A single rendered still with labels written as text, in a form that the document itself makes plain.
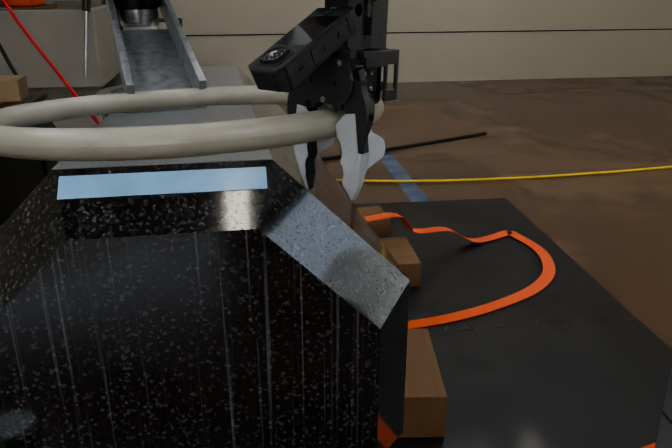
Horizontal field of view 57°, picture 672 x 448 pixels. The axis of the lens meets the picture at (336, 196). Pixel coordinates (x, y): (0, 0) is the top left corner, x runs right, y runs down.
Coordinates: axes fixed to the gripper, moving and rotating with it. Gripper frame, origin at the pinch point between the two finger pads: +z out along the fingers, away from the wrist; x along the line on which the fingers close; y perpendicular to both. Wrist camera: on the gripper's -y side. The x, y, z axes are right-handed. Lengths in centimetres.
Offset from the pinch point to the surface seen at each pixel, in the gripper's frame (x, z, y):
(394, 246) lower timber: 78, 68, 136
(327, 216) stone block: 20.4, 14.9, 25.4
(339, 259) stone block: 16.8, 21.1, 24.3
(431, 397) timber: 20, 70, 65
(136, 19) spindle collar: 76, -14, 30
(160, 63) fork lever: 57, -7, 21
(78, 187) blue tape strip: 44.0, 8.7, -3.6
